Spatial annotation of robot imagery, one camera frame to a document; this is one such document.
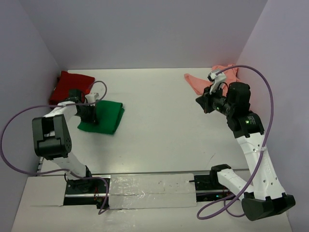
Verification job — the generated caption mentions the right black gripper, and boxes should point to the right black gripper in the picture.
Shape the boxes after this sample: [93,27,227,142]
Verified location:
[196,83,235,116]

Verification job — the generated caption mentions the green t-shirt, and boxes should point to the green t-shirt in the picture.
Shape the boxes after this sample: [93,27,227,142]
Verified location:
[77,101,125,135]

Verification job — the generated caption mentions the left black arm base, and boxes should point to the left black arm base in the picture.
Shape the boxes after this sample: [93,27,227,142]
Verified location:
[63,177,109,210]

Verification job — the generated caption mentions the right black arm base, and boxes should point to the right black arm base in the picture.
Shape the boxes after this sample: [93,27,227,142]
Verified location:
[189,174,232,202]

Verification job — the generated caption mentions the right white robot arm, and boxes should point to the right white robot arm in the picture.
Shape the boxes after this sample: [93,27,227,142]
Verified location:
[196,82,295,221]

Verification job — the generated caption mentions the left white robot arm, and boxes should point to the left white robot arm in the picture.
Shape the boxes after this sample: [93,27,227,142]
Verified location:
[32,89,98,193]

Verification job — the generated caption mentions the salmon pink t-shirt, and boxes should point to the salmon pink t-shirt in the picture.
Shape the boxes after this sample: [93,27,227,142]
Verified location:
[184,64,240,96]

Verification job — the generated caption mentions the red folded t-shirt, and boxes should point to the red folded t-shirt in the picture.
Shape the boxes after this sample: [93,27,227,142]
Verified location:
[49,71,95,105]

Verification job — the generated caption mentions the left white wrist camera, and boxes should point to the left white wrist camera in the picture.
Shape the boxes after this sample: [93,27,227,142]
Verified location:
[85,92,100,105]

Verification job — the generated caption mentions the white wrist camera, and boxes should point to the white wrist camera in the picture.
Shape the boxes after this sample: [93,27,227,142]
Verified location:
[208,69,227,94]
[85,92,100,105]

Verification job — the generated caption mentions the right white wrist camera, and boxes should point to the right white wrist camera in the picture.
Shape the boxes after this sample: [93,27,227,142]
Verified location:
[208,69,227,94]

